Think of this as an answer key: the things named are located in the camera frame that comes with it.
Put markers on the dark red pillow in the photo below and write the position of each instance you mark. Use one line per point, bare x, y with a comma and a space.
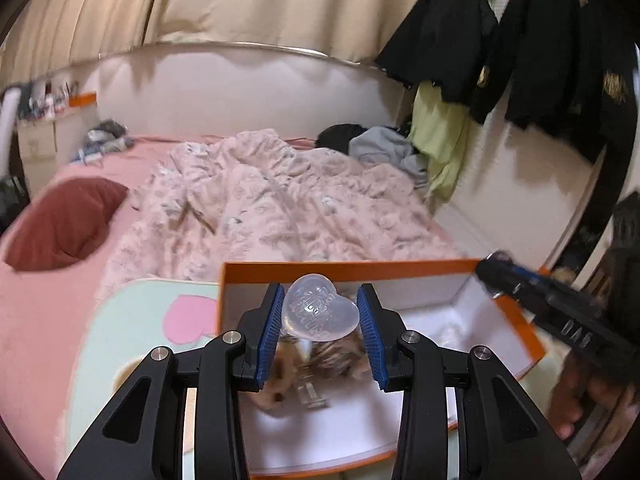
60, 225

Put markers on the black bag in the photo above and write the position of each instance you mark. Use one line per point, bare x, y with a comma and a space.
10, 200

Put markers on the beige curtain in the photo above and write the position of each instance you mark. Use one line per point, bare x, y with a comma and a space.
225, 0

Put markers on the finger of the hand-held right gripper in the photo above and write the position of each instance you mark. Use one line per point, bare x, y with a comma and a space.
510, 277

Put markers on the grey clothing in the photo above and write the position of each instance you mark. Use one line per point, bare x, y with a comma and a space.
380, 145

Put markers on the row of small bottles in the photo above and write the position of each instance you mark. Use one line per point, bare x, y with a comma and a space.
47, 100

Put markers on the black jacket with gold print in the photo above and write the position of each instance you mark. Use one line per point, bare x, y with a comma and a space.
550, 60

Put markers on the translucent heart-shaped case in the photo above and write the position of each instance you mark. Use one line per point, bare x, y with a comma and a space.
320, 305

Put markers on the orange box lid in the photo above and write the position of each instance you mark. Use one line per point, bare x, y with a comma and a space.
82, 100

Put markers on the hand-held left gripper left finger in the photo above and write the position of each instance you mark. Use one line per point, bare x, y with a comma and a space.
267, 340

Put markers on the orange cardboard box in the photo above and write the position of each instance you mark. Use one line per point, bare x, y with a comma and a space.
425, 292

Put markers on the person's right hand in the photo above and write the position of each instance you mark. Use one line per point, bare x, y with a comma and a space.
575, 395

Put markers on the yellow-green garment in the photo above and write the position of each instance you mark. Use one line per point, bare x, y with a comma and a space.
440, 130

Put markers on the brown cardboard box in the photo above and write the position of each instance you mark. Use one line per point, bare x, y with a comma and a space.
37, 142

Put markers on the white rolled tube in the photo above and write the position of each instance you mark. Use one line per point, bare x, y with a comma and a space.
7, 115

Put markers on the black hanging jacket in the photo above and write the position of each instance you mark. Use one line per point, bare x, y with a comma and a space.
440, 25

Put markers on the blue-grey clothing pile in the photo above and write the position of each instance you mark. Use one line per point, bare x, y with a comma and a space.
107, 132

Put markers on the pale green printed mat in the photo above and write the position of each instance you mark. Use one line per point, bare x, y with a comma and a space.
125, 320

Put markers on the brown-headed toy figure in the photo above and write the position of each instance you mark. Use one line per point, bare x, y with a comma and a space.
280, 385

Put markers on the black clothing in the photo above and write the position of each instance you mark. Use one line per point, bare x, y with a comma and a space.
335, 136

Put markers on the pink floral blanket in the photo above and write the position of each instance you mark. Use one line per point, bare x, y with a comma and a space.
260, 210

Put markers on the white padded headboard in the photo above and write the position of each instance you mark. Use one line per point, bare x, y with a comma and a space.
225, 90

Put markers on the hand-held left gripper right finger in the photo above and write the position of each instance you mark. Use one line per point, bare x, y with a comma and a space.
372, 340

